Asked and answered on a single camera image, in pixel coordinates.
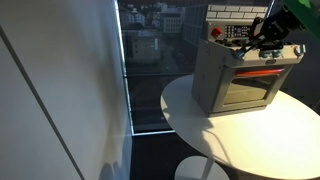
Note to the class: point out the white round table pedestal base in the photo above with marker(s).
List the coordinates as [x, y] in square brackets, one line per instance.
[190, 170]

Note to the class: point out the blue stove knob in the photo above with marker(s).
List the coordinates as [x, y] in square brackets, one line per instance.
[240, 56]
[265, 54]
[298, 50]
[277, 53]

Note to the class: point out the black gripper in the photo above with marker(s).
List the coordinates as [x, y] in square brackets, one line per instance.
[283, 23]

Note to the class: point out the large red round stove button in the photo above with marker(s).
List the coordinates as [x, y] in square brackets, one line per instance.
[216, 32]

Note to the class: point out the grey toy stove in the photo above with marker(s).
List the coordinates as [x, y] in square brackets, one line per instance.
[203, 76]

